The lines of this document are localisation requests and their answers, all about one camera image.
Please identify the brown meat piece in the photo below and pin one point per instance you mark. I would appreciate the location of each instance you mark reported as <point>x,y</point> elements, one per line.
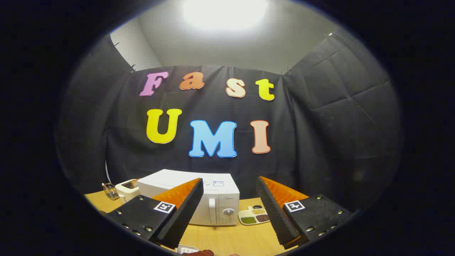
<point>201,253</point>

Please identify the white ribbed tray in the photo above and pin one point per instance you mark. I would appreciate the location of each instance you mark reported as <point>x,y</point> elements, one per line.
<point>186,248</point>

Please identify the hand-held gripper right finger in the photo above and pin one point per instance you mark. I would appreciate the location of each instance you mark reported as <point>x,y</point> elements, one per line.
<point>275,213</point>

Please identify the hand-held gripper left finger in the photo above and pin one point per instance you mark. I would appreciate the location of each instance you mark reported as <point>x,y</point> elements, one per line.
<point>185,213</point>

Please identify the white divided dish of beans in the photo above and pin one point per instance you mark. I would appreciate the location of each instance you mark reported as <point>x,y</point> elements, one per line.
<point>249,218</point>

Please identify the cream pop-up toaster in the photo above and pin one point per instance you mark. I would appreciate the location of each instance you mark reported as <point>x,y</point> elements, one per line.
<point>126,192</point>

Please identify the black backdrop cloth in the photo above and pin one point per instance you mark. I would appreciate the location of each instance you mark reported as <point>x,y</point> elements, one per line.
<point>320,124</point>

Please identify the white toaster oven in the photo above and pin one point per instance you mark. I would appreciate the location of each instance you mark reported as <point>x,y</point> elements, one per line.
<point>222,197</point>

